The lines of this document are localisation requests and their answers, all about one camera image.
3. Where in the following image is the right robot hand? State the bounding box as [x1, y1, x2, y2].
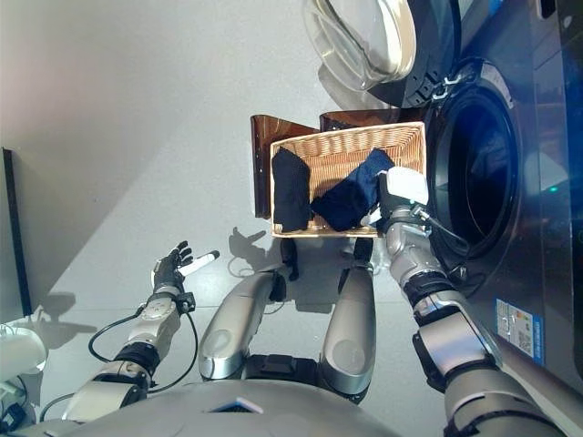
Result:
[363, 166, 430, 228]

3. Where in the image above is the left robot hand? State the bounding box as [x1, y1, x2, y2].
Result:
[152, 240, 222, 293]

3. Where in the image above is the blue cloth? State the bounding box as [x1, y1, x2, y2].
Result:
[311, 147, 395, 232]

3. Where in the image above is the round glass washing machine door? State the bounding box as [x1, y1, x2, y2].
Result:
[302, 0, 461, 108]

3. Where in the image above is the grey front-load washing machine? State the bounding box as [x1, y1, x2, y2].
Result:
[400, 0, 583, 392]

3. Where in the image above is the wicker laundry basket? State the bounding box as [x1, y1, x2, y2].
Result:
[270, 120, 428, 240]

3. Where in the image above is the left silver robot leg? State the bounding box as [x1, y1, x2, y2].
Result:
[199, 239, 300, 381]

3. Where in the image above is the silver robot leg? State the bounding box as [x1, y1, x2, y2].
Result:
[318, 239, 377, 404]
[199, 239, 300, 381]

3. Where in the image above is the black folded cloth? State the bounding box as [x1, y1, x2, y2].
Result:
[271, 147, 313, 232]

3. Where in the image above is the brown glossy side table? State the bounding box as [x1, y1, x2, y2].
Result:
[249, 110, 402, 219]

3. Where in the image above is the right silver robot leg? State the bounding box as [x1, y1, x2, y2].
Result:
[318, 239, 377, 404]

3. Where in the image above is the silver robot torso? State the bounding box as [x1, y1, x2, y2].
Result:
[26, 354, 447, 437]

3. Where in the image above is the white blue energy label sticker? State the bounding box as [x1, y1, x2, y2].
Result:
[495, 298, 546, 365]

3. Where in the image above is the black power adapter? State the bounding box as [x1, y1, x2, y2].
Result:
[2, 402, 26, 427]

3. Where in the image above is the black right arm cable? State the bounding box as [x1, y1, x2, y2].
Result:
[423, 213, 470, 256]

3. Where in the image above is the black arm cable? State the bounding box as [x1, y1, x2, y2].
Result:
[88, 311, 199, 392]
[423, 213, 470, 256]

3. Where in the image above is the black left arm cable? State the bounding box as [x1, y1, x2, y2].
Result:
[88, 311, 199, 392]

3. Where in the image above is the white device with cables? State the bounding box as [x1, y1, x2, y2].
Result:
[0, 325, 49, 377]

